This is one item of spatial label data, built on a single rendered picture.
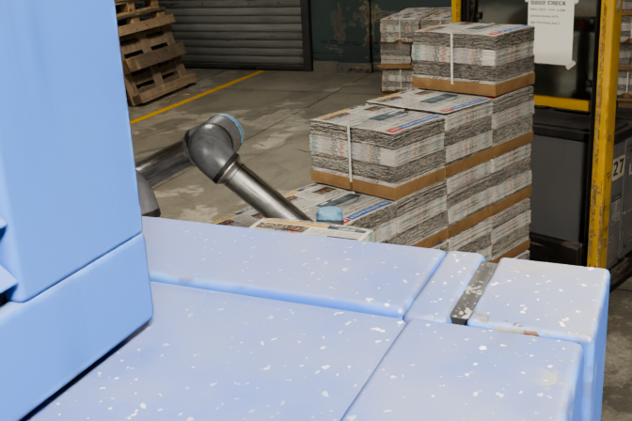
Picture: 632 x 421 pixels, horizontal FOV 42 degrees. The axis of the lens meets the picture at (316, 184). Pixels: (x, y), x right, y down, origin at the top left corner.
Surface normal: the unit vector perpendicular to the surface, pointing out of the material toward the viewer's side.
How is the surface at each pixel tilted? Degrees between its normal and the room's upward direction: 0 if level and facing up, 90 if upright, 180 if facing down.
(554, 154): 90
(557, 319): 0
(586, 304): 0
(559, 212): 90
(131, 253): 90
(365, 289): 0
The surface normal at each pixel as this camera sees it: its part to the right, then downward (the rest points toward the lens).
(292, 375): -0.05, -0.95
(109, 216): 0.91, 0.07
